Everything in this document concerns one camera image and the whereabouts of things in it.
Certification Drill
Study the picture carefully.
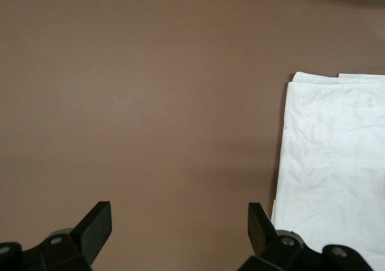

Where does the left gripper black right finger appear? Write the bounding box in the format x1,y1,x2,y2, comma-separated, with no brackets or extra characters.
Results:
237,202,374,271

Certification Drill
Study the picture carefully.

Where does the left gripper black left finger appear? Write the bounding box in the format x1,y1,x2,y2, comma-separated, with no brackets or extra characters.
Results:
0,201,113,271

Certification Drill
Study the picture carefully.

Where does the white folded cloth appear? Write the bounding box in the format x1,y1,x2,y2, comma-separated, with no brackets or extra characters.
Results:
270,71,385,271

